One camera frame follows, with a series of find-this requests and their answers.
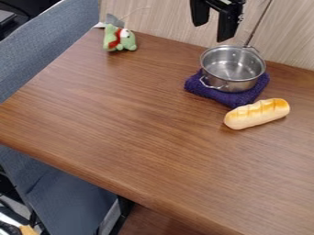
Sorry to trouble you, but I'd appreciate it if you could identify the green plush toy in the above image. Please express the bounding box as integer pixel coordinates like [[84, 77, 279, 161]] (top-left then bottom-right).
[[101, 23, 139, 52]]

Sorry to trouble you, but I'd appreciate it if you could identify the purple cloth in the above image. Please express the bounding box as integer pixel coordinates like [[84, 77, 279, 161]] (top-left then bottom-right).
[[183, 69, 272, 109]]

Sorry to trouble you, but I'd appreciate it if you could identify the toy bread loaf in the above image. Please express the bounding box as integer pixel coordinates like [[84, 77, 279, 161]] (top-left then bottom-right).
[[223, 97, 292, 131]]

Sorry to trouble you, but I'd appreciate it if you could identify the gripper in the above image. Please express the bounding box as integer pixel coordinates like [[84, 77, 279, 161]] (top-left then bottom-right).
[[188, 0, 248, 43]]

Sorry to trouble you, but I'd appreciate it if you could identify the silver pot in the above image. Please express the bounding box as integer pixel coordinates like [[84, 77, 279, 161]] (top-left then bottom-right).
[[197, 44, 268, 94]]

